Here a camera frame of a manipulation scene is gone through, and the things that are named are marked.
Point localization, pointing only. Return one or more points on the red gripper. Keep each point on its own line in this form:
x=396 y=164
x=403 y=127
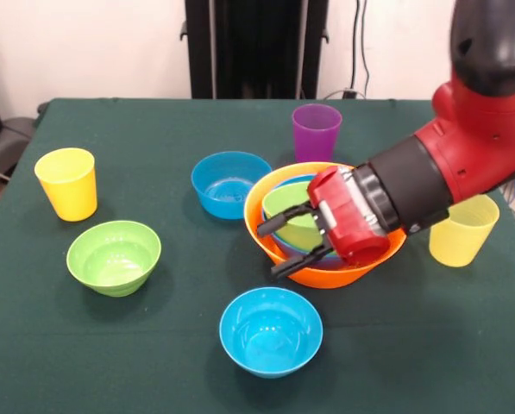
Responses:
x=352 y=224

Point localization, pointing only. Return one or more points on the large green bowl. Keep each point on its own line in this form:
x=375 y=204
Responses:
x=296 y=233

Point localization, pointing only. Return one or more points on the large blue bowl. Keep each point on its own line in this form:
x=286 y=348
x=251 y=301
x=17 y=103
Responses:
x=283 y=246

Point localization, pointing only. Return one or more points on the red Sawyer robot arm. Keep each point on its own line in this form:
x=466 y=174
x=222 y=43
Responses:
x=477 y=138

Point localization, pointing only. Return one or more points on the large orange bowl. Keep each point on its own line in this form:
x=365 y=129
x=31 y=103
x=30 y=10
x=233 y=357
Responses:
x=317 y=276

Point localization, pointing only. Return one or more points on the small ribbed blue bowl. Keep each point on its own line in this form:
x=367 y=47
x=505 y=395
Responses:
x=222 y=181

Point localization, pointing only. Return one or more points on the small cyan bowl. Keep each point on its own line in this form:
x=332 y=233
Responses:
x=270 y=332

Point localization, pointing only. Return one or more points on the purple cup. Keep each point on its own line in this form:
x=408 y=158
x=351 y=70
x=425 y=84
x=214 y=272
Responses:
x=316 y=138

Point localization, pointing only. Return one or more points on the dark green tablecloth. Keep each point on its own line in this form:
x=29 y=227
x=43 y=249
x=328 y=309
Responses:
x=412 y=323

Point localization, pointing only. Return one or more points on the translucent yellow-green cup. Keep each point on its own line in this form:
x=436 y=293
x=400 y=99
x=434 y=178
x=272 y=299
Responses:
x=462 y=241

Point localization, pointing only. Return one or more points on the small green bowl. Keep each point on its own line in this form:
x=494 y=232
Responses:
x=110 y=254

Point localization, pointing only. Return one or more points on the opaque yellow cup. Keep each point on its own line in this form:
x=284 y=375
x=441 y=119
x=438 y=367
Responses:
x=69 y=194

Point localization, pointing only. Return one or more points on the dark grey base foot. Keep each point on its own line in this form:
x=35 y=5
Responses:
x=11 y=138

